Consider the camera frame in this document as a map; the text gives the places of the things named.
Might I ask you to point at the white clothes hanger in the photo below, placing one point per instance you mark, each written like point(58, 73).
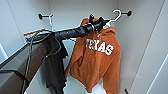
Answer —
point(51, 21)
point(115, 16)

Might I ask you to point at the orange printed hoodie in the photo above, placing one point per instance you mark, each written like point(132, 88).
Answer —
point(96, 63)

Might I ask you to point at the white wardrobe door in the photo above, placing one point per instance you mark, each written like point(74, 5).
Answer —
point(153, 56)
point(10, 36)

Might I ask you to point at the white wardrobe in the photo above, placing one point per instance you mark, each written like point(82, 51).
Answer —
point(86, 40)

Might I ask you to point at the dark clothes rod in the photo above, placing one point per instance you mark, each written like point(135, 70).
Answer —
point(125, 13)

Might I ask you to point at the orange white warning label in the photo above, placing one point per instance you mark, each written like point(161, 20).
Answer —
point(33, 32)

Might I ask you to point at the white wardrobe shelf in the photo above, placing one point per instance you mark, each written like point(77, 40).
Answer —
point(80, 88)

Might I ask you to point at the small dark door hinge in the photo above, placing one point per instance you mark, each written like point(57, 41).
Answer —
point(126, 91)

